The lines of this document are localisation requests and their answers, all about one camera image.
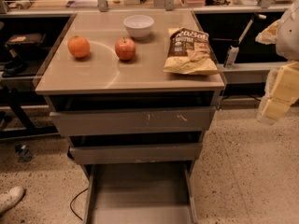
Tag grey bottom drawer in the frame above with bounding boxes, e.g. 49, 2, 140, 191
83, 161, 198, 224

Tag grey drawer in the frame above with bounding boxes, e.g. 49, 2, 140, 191
50, 107, 215, 136
70, 143, 202, 164
83, 161, 198, 224

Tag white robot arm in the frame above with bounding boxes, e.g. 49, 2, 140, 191
255, 0, 299, 125

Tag grey top drawer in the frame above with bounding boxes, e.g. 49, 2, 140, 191
50, 107, 215, 136

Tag grey middle drawer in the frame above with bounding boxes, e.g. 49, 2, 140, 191
70, 143, 202, 164

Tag grey drawer cabinet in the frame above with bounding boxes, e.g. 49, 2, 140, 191
35, 10, 226, 224

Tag white bottle with rod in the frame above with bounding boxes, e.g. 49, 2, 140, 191
223, 13, 267, 68

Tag chips bag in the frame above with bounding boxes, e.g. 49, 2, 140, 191
164, 28, 219, 76

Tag white bowl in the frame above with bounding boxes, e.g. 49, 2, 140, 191
123, 15, 154, 39

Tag red apple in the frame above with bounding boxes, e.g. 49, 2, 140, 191
115, 37, 136, 61

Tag orange fruit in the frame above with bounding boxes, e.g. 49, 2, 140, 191
67, 35, 90, 59

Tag small dark floor object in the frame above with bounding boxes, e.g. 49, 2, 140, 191
15, 145, 33, 161

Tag black office chair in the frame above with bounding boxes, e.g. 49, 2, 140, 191
3, 33, 47, 76

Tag white shoe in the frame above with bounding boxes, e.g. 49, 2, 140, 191
0, 186, 25, 214

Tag black floor cable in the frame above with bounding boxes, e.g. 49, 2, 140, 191
69, 187, 90, 222

